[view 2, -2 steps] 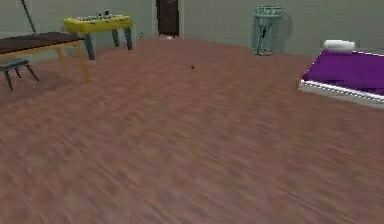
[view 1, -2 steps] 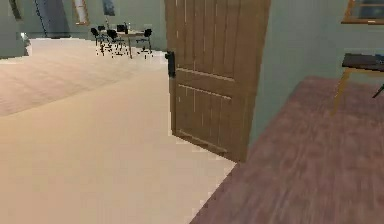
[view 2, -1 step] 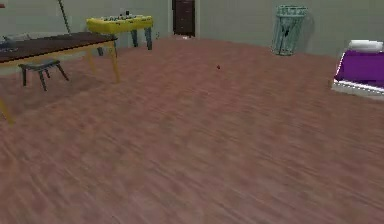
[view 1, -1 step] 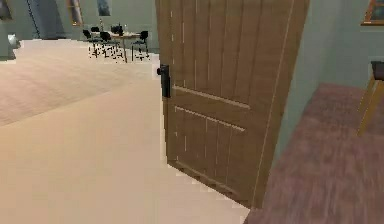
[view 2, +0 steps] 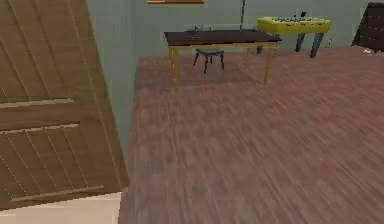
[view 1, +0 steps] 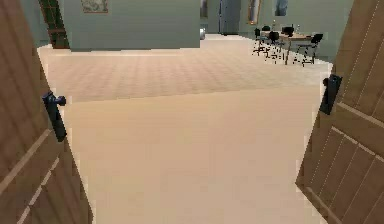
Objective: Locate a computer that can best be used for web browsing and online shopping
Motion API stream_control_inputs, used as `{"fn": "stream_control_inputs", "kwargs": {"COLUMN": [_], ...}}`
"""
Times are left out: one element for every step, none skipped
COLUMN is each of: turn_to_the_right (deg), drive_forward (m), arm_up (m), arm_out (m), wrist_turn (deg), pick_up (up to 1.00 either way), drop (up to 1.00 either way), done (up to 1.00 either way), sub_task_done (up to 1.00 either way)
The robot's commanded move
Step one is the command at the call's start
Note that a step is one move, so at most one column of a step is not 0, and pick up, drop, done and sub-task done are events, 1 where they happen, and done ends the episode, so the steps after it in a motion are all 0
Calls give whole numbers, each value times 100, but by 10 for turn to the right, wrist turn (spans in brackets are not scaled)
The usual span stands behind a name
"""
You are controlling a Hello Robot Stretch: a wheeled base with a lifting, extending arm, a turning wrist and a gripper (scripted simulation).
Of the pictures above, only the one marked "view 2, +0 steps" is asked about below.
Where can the brown panelled wooden door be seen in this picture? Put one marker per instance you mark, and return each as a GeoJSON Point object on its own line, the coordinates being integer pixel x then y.
{"type": "Point", "coordinates": [50, 100]}

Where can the yellow table football game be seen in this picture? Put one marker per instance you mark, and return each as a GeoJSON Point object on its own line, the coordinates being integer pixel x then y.
{"type": "Point", "coordinates": [293, 25]}

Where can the orange framed wall picture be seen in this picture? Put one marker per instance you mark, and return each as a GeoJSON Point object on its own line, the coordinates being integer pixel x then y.
{"type": "Point", "coordinates": [175, 1]}

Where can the grey stool with black legs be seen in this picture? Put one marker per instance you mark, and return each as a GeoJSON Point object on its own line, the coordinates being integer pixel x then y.
{"type": "Point", "coordinates": [209, 53]}

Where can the dark brown chest of drawers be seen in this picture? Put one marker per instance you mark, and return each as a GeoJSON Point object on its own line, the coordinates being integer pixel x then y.
{"type": "Point", "coordinates": [371, 26]}

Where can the dark top wooden table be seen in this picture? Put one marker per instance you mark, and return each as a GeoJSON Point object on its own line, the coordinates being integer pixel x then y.
{"type": "Point", "coordinates": [220, 37]}

